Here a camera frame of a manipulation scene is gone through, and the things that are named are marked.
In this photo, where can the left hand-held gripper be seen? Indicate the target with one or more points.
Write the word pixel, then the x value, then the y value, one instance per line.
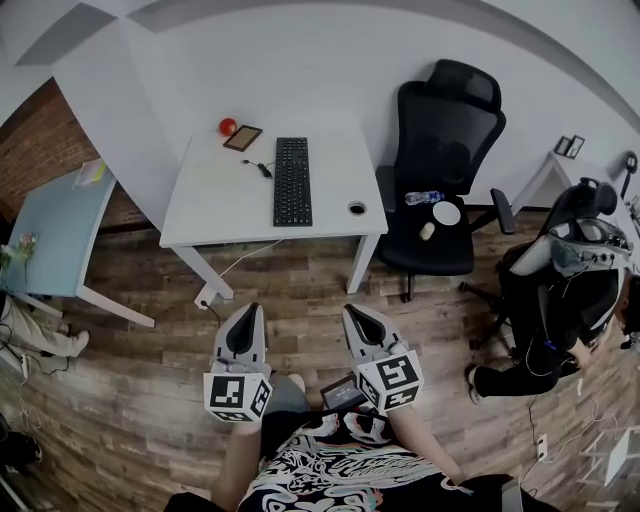
pixel 235 392

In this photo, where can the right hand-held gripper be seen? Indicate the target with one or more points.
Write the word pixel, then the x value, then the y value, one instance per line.
pixel 392 380

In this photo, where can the black keyboard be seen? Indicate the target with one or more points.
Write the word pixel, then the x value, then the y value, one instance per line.
pixel 292 185

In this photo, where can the person's right forearm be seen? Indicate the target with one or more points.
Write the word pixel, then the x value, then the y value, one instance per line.
pixel 420 440

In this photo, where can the person's left forearm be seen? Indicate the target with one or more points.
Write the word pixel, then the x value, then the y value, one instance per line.
pixel 240 450

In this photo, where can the black screen device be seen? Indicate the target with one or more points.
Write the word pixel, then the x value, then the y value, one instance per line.
pixel 342 395

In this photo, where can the person's grey trouser leg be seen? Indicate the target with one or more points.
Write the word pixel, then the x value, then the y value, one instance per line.
pixel 285 397

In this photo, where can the small beige oval object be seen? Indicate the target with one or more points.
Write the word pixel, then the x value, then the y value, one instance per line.
pixel 427 232

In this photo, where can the white desk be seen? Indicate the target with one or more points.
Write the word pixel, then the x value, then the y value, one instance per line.
pixel 555 160
pixel 225 200

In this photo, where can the person's black patterned shirt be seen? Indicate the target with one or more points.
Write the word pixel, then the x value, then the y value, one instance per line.
pixel 340 475

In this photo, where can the white round plate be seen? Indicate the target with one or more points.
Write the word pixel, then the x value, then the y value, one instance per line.
pixel 446 213

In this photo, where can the clear plastic water bottle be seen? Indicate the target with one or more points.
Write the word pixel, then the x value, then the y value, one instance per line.
pixel 424 197

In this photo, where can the brown tablet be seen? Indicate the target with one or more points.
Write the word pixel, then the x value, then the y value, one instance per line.
pixel 242 138

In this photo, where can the white power strip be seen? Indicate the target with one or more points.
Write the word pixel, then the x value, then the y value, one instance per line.
pixel 25 366
pixel 542 446

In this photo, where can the red ball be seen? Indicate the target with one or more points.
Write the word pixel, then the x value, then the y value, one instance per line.
pixel 227 126

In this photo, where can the light blue table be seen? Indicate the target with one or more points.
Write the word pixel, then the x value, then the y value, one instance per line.
pixel 55 225

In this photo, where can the black mesh office chair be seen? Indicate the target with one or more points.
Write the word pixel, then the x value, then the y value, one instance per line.
pixel 450 125

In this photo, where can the yellow and white paper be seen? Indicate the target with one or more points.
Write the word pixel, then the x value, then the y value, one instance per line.
pixel 90 174

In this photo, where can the small flower bunch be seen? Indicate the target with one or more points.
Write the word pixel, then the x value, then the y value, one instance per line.
pixel 25 247

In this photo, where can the black bag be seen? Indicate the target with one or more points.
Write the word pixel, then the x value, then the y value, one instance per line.
pixel 20 447

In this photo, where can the grey framed office chair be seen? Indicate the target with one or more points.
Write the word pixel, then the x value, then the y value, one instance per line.
pixel 595 197

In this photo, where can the black desk lamp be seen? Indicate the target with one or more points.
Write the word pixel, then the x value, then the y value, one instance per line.
pixel 630 164

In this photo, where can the small black picture frame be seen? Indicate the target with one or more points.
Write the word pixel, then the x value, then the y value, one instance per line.
pixel 577 146
pixel 564 145

